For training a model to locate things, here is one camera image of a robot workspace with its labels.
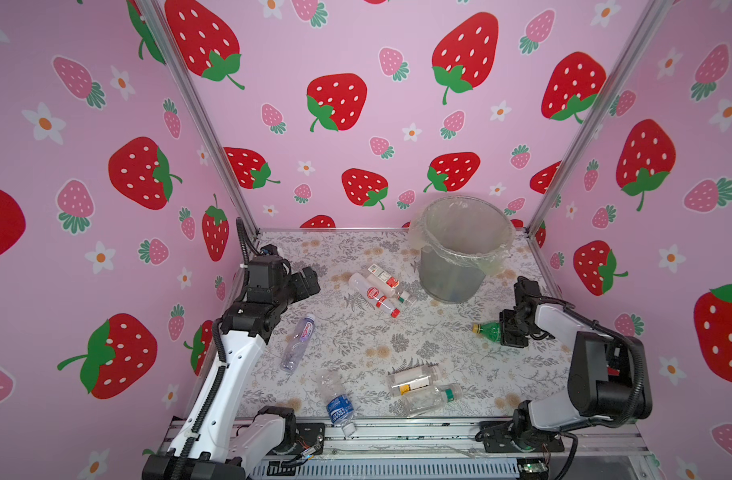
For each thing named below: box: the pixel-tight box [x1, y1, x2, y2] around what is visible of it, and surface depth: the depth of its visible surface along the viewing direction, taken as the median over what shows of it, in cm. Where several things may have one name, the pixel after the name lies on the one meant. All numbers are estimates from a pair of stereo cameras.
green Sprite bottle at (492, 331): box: [471, 322, 502, 343], surface depth 91 cm
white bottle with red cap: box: [348, 272, 401, 318], surface depth 100 cm
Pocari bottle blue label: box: [318, 369, 357, 437], surface depth 76 cm
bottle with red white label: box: [366, 264, 410, 303], surface depth 100 cm
